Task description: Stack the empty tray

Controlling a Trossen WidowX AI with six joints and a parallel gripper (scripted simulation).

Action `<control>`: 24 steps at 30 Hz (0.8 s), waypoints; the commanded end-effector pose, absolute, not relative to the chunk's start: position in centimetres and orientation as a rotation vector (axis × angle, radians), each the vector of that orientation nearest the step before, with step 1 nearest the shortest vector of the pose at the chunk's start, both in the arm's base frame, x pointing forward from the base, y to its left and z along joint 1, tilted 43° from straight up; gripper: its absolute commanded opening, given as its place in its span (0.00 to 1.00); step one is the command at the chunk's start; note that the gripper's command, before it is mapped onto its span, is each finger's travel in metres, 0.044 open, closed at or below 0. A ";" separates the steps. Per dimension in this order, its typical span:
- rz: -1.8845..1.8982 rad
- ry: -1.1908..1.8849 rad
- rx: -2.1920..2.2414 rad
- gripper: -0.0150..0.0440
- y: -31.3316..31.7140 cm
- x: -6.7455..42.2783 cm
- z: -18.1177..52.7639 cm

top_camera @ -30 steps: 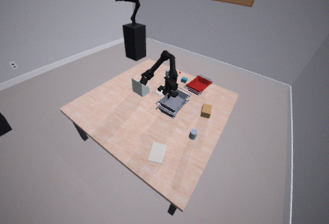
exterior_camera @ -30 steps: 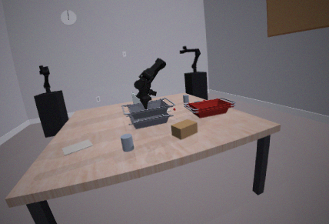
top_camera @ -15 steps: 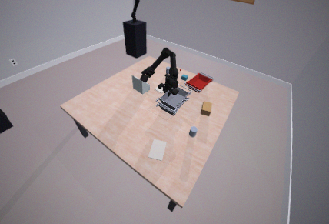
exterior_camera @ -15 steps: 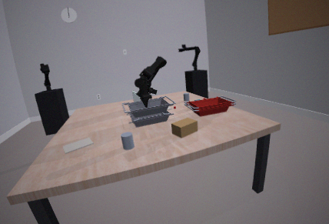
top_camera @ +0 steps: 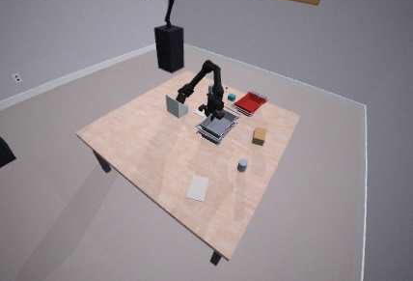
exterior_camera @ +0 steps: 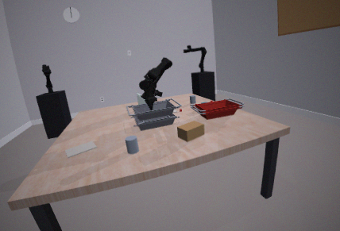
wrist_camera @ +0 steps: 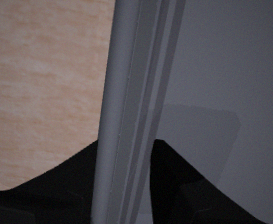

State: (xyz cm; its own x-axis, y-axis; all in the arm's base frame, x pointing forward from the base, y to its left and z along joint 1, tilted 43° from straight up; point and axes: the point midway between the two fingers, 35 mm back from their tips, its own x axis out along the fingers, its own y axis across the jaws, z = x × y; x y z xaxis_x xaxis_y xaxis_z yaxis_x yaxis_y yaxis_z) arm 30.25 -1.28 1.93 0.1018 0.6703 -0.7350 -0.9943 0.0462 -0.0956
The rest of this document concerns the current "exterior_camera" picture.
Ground tan cardboard box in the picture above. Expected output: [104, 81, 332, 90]
[177, 121, 205, 142]

